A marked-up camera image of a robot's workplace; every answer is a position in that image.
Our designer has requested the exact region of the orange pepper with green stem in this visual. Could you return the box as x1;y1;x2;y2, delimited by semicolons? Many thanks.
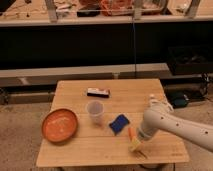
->
127;126;148;159

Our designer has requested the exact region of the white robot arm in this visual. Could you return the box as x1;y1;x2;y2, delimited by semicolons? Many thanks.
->
129;102;213;153

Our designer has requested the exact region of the blue sponge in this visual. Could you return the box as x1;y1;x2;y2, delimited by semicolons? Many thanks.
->
109;114;129;135

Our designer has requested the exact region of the wooden table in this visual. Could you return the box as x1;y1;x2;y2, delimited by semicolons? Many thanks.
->
36;79;189;167

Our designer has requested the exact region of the white bottle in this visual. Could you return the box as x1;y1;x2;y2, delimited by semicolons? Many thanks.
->
149;94;159;106

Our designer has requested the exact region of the clear plastic cup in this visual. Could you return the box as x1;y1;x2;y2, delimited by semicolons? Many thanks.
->
86;101;104;124

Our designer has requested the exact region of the black and red box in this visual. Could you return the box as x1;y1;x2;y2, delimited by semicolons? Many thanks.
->
87;88;110;98

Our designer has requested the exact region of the orange bowl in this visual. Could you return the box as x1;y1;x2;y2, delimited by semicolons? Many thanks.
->
41;108;78;143

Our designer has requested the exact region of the black bin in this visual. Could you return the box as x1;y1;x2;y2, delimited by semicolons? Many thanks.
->
167;45;213;75

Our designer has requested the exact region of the blue cable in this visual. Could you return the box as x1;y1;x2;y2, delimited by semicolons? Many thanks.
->
131;18;138;80

